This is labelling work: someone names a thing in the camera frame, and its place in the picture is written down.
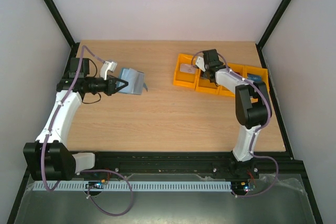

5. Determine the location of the teal card holder wallet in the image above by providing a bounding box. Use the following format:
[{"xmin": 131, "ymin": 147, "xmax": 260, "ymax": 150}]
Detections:
[{"xmin": 119, "ymin": 68, "xmax": 148, "ymax": 95}]

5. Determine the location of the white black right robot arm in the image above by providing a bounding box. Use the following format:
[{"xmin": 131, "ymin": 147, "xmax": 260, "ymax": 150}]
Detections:
[{"xmin": 195, "ymin": 49, "xmax": 272, "ymax": 178}]

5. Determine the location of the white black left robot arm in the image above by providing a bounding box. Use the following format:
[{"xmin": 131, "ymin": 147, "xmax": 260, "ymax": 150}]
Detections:
[{"xmin": 23, "ymin": 58, "xmax": 128, "ymax": 181}]

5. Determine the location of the white patterned card stack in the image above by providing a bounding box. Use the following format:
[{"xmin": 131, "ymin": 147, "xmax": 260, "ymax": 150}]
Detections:
[{"xmin": 179, "ymin": 63, "xmax": 197, "ymax": 74}]

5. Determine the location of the blue card stack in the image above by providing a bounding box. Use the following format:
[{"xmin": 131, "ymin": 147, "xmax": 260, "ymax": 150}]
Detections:
[{"xmin": 247, "ymin": 73, "xmax": 262, "ymax": 82}]

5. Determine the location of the yellow plastic bin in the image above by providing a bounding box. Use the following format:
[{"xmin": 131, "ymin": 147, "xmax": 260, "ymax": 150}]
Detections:
[
  {"xmin": 215, "ymin": 63, "xmax": 246, "ymax": 97},
  {"xmin": 173, "ymin": 54, "xmax": 198, "ymax": 90},
  {"xmin": 244, "ymin": 65, "xmax": 269, "ymax": 92},
  {"xmin": 195, "ymin": 69, "xmax": 219, "ymax": 95}
]

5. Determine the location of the grey metal front plate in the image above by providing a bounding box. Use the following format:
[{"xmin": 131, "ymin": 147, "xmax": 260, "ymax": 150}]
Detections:
[{"xmin": 14, "ymin": 175, "xmax": 316, "ymax": 223}]

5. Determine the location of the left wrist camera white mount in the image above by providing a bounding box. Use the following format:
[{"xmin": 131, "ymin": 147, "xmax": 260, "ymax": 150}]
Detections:
[{"xmin": 100, "ymin": 61, "xmax": 118, "ymax": 80}]

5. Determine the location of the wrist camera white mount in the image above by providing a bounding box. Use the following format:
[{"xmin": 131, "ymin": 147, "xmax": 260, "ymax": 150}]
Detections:
[
  {"xmin": 100, "ymin": 61, "xmax": 118, "ymax": 80},
  {"xmin": 195, "ymin": 56, "xmax": 206, "ymax": 72}
]

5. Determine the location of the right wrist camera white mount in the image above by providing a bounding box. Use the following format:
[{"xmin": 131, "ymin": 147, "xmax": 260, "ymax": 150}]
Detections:
[{"xmin": 195, "ymin": 56, "xmax": 206, "ymax": 72}]

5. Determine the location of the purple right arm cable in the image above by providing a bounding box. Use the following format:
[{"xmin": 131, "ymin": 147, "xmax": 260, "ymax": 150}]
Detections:
[{"xmin": 191, "ymin": 50, "xmax": 279, "ymax": 198}]

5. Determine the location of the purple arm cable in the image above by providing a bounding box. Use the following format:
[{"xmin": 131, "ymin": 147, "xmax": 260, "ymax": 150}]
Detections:
[
  {"xmin": 191, "ymin": 50, "xmax": 279, "ymax": 198},
  {"xmin": 40, "ymin": 45, "xmax": 134, "ymax": 217}
]

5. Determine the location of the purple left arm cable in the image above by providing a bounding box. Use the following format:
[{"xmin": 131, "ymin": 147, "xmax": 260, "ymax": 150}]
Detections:
[{"xmin": 40, "ymin": 45, "xmax": 134, "ymax": 217}]

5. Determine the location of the black corner frame post left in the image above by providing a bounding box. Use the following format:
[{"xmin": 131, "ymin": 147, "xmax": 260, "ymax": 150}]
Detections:
[{"xmin": 27, "ymin": 0, "xmax": 78, "ymax": 49}]

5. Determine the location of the black corner frame post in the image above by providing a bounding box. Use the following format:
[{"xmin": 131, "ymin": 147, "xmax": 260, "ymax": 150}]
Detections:
[
  {"xmin": 27, "ymin": 0, "xmax": 78, "ymax": 49},
  {"xmin": 257, "ymin": 0, "xmax": 309, "ymax": 49}
]

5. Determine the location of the light blue slotted cable duct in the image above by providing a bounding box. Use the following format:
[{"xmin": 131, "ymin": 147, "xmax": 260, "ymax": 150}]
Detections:
[{"xmin": 31, "ymin": 180, "xmax": 233, "ymax": 192}]

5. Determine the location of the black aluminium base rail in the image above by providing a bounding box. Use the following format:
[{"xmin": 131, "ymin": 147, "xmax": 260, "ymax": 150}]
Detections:
[{"xmin": 60, "ymin": 151, "xmax": 307, "ymax": 183}]

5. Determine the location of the black corner frame post right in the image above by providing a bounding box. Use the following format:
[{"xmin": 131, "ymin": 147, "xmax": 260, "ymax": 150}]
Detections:
[{"xmin": 257, "ymin": 0, "xmax": 309, "ymax": 49}]

